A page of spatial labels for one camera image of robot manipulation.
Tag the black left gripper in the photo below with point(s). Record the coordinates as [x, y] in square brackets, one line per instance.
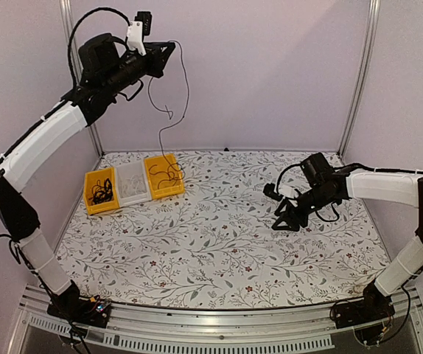
[158, 57]

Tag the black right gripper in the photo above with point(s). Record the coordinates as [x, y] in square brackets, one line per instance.
[292, 217]

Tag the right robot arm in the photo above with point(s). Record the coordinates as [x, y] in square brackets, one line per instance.
[330, 186]

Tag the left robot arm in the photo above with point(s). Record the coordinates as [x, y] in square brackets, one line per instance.
[110, 65]

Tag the floral table cloth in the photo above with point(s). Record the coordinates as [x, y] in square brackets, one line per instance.
[213, 246]

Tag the right yellow plastic bin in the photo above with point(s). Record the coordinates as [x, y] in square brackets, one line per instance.
[164, 175]

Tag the yellow plastic bin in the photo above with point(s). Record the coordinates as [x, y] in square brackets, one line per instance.
[164, 175]
[99, 192]

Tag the white translucent plastic bin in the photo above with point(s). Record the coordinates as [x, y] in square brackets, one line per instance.
[131, 184]

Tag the left yellow plastic bin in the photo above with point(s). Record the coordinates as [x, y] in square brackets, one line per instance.
[99, 192]

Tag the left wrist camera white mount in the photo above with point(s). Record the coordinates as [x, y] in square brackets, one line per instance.
[137, 30]

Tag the left aluminium corner post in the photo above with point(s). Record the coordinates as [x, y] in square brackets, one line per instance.
[75, 68]

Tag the aluminium corner post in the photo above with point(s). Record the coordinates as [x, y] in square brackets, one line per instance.
[75, 68]
[362, 74]

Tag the back aluminium floor rail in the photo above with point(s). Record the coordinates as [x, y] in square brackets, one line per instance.
[219, 149]

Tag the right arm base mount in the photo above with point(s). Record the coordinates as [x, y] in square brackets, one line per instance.
[374, 312]

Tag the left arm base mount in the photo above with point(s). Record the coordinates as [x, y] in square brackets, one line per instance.
[73, 307]

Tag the right aluminium corner post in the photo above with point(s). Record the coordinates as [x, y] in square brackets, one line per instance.
[362, 74]

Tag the aluminium front rail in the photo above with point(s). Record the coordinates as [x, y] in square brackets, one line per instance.
[145, 329]

